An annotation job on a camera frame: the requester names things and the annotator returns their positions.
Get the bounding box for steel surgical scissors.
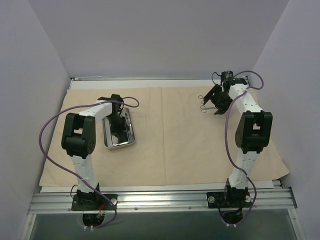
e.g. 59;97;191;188
200;105;216;113

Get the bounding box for steel instrument tray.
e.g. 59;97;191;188
102;107;136;150

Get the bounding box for beige cloth kit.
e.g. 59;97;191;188
38;84;291;187

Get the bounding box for steel forceps with ring handles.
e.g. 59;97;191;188
198;95;205;105

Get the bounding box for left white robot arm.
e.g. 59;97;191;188
61;94;128;210

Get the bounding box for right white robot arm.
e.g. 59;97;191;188
199;70;273;207

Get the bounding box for back aluminium rail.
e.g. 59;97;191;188
70;75;248;81

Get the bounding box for aluminium rail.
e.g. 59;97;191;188
70;75;248;81
28;188;297;214

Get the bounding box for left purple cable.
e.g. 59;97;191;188
38;96;140;230

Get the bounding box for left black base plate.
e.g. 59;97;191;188
71;192;115;211

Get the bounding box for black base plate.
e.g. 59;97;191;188
206;191;252;209
71;192;115;211

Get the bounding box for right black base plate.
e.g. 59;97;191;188
206;191;252;209

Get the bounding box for front aluminium rail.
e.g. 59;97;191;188
28;188;297;214

